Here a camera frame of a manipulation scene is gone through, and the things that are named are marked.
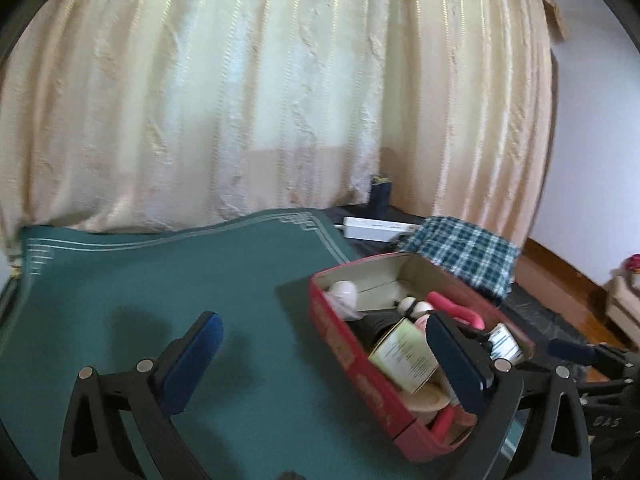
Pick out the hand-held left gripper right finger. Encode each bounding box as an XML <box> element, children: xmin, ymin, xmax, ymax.
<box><xmin>426</xmin><ymin>311</ymin><xmax>593</xmax><ymax>480</ymax></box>

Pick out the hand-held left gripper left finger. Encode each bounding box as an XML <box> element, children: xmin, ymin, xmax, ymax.
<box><xmin>59</xmin><ymin>310</ymin><xmax>225</xmax><ymax>480</ymax></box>

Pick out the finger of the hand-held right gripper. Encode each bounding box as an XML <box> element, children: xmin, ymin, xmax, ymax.
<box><xmin>547</xmin><ymin>339</ymin><xmax>640</xmax><ymax>379</ymax></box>

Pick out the light blue white tube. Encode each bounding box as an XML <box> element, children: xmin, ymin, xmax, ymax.
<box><xmin>487</xmin><ymin>322</ymin><xmax>526</xmax><ymax>363</ymax></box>

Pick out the pink foam curler rod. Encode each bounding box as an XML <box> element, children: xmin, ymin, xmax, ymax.
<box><xmin>425</xmin><ymin>291</ymin><xmax>486</xmax><ymax>443</ymax></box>

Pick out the small cream yellow carton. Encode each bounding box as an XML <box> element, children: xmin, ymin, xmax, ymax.
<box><xmin>369</xmin><ymin>317</ymin><xmax>441</xmax><ymax>395</ymax></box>

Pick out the small panda toy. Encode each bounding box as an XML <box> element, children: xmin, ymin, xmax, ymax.
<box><xmin>397</xmin><ymin>296</ymin><xmax>436</xmax><ymax>318</ymax></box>

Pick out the black plastic object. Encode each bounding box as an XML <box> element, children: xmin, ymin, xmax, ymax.
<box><xmin>350</xmin><ymin>312</ymin><xmax>401</xmax><ymax>356</ymax></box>

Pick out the white bandage roll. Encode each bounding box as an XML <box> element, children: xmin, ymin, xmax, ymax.
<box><xmin>327</xmin><ymin>280</ymin><xmax>362</xmax><ymax>322</ymax></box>

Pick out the beige armchair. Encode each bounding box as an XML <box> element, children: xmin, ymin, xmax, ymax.
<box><xmin>602</xmin><ymin>270</ymin><xmax>640</xmax><ymax>351</ymax></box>

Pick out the green patterned table mat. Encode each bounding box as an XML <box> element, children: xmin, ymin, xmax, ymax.
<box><xmin>0</xmin><ymin>208</ymin><xmax>506</xmax><ymax>480</ymax></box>

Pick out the green plaid cloth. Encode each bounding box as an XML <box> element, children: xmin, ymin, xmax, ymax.
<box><xmin>397</xmin><ymin>216</ymin><xmax>522</xmax><ymax>303</ymax></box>

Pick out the white power strip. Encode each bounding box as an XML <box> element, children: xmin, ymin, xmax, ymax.
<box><xmin>342</xmin><ymin>216</ymin><xmax>421</xmax><ymax>241</ymax></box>

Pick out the dark blue bottle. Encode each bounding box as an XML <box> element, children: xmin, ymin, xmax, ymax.
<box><xmin>369</xmin><ymin>174</ymin><xmax>392</xmax><ymax>208</ymax></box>

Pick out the cream patterned curtain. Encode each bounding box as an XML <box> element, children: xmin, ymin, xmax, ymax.
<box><xmin>0</xmin><ymin>0</ymin><xmax>571</xmax><ymax>256</ymax></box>

